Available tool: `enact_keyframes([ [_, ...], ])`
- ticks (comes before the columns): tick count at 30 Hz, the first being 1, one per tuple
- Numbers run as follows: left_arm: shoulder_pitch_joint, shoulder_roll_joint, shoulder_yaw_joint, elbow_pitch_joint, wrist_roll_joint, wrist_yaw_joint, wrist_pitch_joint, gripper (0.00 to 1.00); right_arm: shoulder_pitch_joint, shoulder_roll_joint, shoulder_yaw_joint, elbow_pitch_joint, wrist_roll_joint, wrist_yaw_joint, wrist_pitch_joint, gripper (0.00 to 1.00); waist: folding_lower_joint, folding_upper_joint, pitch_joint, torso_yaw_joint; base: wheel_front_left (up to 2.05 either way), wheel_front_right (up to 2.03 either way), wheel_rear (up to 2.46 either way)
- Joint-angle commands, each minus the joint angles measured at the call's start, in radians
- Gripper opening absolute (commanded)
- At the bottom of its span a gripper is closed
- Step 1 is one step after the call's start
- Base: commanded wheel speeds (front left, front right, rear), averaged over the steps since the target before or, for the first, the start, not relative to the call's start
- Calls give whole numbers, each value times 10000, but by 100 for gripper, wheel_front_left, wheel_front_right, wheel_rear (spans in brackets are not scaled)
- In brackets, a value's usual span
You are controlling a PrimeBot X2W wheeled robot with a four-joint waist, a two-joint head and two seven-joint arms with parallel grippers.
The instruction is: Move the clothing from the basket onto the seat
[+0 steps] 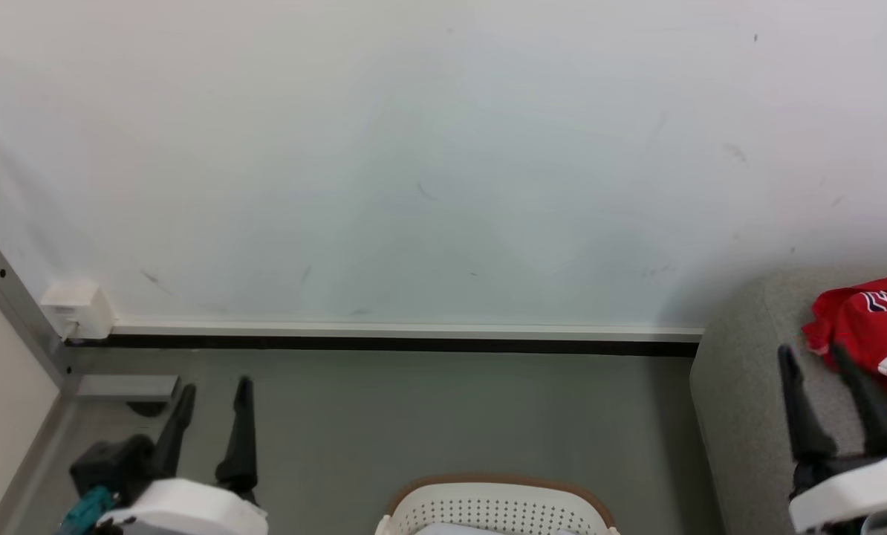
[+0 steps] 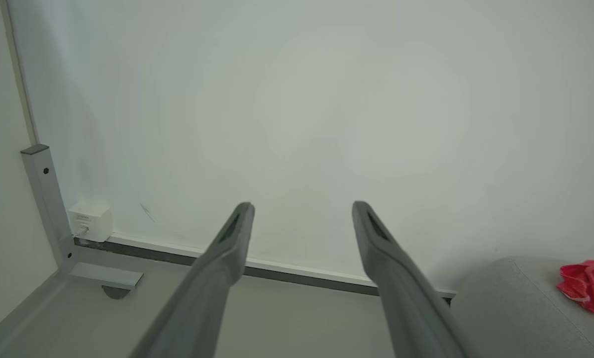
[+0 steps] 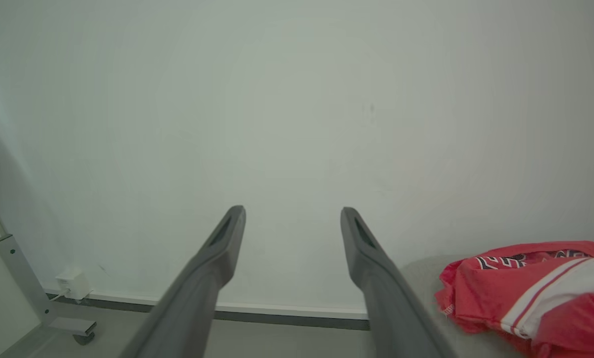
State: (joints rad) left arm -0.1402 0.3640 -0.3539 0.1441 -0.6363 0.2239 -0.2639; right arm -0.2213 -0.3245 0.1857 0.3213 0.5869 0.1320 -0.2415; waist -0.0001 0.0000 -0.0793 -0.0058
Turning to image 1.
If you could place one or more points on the teal connector piece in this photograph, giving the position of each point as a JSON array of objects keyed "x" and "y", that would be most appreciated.
[{"x": 87, "y": 511}]

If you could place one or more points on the beige flat panel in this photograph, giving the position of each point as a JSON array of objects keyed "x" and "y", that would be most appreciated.
[{"x": 5, "y": 416}]

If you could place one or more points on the white perforated laundry basket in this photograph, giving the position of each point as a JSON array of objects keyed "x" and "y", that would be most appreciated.
[{"x": 495, "y": 505}]

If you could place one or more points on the red jersey garment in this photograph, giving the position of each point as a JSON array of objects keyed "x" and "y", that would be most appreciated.
[{"x": 871, "y": 331}]

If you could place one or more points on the grey fabric sofa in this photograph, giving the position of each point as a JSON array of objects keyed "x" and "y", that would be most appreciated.
[{"x": 741, "y": 416}]

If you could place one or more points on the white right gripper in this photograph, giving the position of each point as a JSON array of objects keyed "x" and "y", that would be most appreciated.
[{"x": 859, "y": 494}]

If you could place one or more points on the white wall junction box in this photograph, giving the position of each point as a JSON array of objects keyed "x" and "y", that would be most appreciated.
[{"x": 79, "y": 306}]

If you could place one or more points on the black round foot pad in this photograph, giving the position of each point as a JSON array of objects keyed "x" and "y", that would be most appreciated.
[{"x": 146, "y": 408}]

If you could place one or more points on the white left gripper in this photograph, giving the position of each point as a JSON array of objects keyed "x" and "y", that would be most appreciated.
[{"x": 191, "y": 513}]

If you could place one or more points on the black skirting strip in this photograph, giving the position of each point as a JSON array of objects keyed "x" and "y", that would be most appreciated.
[{"x": 414, "y": 345}]

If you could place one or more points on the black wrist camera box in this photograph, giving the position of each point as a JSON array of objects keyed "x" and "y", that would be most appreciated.
[{"x": 113, "y": 464}]

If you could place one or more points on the grey metal frame post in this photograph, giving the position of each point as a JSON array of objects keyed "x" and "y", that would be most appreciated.
[{"x": 13, "y": 312}]

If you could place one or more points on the grey metal frame foot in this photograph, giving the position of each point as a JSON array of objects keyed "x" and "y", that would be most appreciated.
[{"x": 128, "y": 386}]

